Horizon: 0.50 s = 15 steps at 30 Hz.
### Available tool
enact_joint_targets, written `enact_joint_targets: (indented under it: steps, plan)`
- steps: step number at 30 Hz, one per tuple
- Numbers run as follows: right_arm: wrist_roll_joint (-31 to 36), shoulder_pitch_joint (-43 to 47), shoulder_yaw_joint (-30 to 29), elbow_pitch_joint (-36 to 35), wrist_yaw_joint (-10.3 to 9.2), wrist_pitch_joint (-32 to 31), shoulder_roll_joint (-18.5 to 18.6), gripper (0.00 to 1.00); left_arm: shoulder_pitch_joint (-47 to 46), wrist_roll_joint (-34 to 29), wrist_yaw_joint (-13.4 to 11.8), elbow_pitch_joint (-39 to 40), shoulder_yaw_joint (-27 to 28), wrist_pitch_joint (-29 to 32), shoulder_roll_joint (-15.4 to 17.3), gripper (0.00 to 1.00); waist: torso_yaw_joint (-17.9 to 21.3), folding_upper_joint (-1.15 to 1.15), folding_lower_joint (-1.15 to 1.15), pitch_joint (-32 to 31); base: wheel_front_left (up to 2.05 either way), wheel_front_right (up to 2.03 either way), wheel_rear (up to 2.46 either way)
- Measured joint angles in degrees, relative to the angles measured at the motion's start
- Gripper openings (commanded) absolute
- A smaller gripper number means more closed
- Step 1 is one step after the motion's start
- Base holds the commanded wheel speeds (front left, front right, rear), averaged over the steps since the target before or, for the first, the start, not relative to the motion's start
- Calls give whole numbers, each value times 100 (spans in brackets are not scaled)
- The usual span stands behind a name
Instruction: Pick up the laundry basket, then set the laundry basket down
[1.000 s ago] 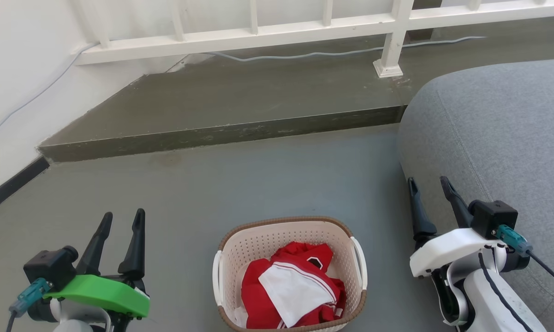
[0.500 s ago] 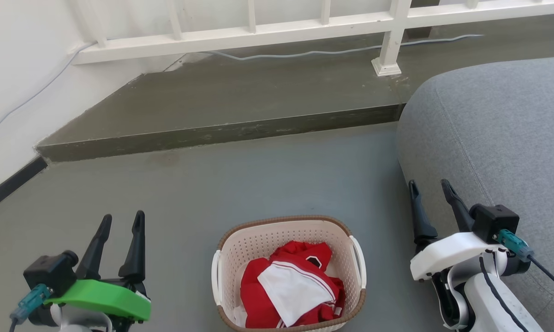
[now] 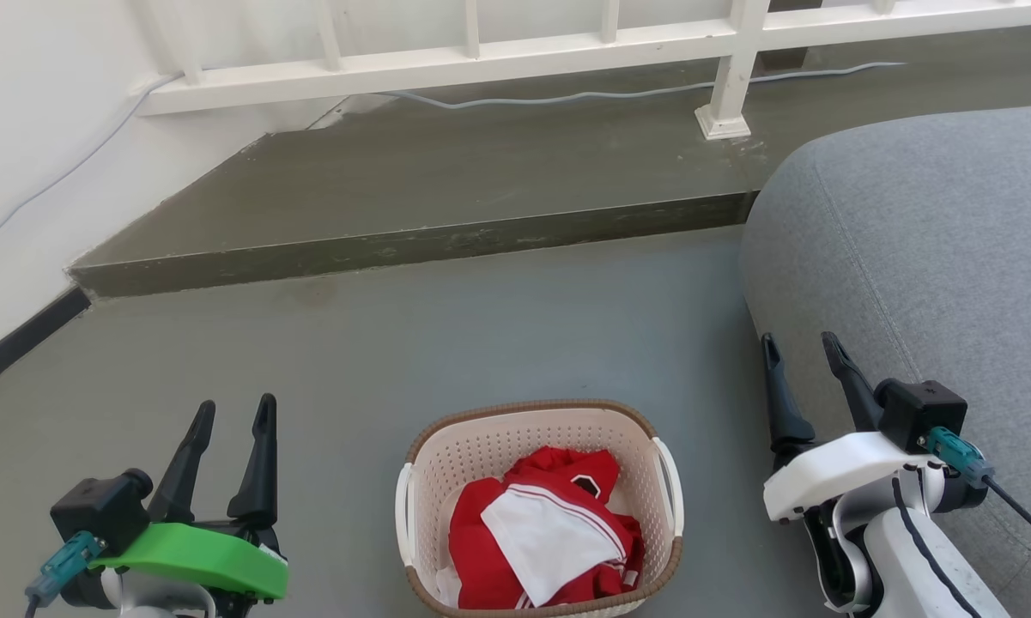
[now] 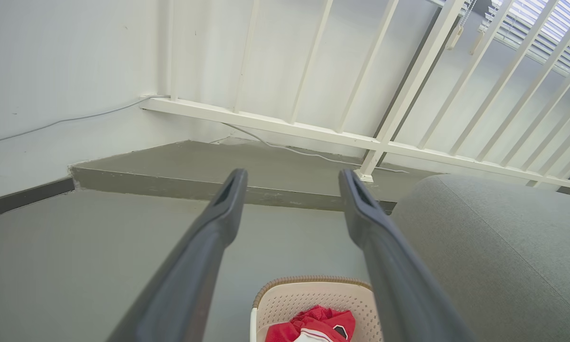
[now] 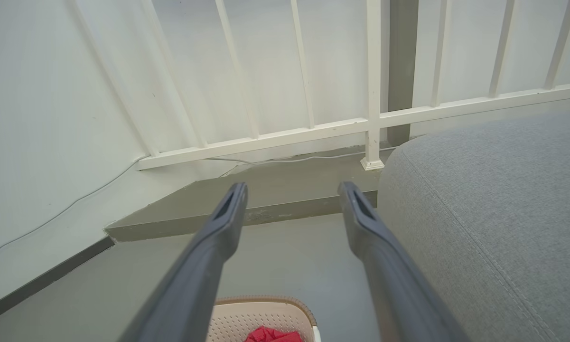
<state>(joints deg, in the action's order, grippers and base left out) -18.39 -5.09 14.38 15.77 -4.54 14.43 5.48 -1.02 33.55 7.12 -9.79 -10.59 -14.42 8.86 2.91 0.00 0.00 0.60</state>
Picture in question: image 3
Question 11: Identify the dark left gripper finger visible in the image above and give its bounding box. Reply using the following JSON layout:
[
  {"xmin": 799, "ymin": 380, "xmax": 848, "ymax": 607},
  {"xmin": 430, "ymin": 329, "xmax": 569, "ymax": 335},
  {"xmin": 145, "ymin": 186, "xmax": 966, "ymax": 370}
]
[
  {"xmin": 227, "ymin": 393, "xmax": 279, "ymax": 530},
  {"xmin": 147, "ymin": 400, "xmax": 217, "ymax": 524}
]

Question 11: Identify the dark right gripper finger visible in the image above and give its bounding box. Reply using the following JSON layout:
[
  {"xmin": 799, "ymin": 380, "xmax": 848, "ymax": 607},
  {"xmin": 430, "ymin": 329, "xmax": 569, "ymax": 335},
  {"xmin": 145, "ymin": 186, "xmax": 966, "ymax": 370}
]
[
  {"xmin": 821, "ymin": 331, "xmax": 885, "ymax": 433},
  {"xmin": 761, "ymin": 333, "xmax": 817, "ymax": 457}
]

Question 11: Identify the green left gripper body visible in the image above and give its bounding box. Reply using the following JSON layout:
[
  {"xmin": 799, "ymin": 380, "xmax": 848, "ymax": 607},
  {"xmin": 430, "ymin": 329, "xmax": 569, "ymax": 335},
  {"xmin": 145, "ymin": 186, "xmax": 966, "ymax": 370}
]
[{"xmin": 93, "ymin": 515, "xmax": 290, "ymax": 601}]

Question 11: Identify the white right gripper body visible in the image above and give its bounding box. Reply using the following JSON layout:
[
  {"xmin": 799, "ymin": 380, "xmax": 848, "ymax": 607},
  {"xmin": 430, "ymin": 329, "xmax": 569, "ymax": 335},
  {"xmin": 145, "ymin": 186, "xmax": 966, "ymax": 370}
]
[{"xmin": 762, "ymin": 431, "xmax": 938, "ymax": 525}]

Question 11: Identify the beige perforated laundry basket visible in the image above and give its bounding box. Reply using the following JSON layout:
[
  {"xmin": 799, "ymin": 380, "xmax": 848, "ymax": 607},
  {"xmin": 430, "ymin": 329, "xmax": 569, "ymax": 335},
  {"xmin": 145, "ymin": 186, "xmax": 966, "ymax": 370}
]
[{"xmin": 395, "ymin": 399, "xmax": 685, "ymax": 618}]

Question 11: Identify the grey fabric sofa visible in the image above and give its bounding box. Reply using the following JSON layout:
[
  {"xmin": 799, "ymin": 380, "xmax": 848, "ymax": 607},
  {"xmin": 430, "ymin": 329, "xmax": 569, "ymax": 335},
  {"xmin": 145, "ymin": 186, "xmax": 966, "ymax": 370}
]
[{"xmin": 740, "ymin": 105, "xmax": 1031, "ymax": 618}]

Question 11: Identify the black baseboard strip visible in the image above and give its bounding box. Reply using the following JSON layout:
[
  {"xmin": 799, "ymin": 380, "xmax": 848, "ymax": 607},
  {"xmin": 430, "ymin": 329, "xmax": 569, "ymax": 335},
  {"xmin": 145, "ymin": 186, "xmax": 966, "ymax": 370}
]
[{"xmin": 0, "ymin": 286, "xmax": 94, "ymax": 401}]

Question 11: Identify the white garment with red stripes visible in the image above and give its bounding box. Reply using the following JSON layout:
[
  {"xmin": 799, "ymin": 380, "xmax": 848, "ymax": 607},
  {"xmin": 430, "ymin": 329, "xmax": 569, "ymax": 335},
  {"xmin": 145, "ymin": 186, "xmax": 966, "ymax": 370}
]
[{"xmin": 480, "ymin": 485, "xmax": 628, "ymax": 608}]

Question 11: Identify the white railing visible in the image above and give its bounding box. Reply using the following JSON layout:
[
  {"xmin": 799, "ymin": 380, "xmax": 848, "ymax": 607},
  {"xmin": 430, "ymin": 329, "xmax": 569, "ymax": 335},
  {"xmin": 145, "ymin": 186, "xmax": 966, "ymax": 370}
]
[{"xmin": 133, "ymin": 0, "xmax": 1031, "ymax": 142}]

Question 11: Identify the teal right camera connector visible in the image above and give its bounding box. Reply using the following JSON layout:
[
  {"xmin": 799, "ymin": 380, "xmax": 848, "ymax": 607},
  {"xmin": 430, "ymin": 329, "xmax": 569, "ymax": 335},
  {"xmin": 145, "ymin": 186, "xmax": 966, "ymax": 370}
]
[{"xmin": 925, "ymin": 426, "xmax": 996, "ymax": 491}]

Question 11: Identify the teal camera connector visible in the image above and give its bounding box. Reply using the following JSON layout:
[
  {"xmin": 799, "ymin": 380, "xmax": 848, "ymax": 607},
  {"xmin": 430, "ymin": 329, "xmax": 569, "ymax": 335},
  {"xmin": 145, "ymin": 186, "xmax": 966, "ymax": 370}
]
[
  {"xmin": 925, "ymin": 426, "xmax": 996, "ymax": 491},
  {"xmin": 24, "ymin": 530, "xmax": 109, "ymax": 608}
]

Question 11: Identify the teal left camera connector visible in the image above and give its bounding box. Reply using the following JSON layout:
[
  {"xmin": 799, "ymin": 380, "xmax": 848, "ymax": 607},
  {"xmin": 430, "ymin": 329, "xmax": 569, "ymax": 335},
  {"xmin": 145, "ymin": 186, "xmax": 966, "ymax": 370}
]
[{"xmin": 24, "ymin": 530, "xmax": 109, "ymax": 608}]

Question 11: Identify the thin black right camera cable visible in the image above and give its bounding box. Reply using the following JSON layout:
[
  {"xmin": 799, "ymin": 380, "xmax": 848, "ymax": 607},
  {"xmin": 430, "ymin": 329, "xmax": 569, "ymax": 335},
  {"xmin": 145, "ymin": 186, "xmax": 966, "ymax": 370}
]
[{"xmin": 982, "ymin": 478, "xmax": 1031, "ymax": 555}]

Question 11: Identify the dark brown post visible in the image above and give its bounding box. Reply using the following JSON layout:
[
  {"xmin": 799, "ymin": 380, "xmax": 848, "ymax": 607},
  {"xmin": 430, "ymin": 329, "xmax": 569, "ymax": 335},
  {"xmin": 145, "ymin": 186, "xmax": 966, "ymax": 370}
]
[{"xmin": 755, "ymin": 0, "xmax": 813, "ymax": 72}]

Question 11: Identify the thin grey cable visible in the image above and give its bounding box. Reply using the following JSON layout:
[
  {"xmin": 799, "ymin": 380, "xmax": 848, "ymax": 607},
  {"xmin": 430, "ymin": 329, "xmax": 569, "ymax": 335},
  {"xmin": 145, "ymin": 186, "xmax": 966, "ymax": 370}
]
[{"xmin": 0, "ymin": 61, "xmax": 907, "ymax": 260}]

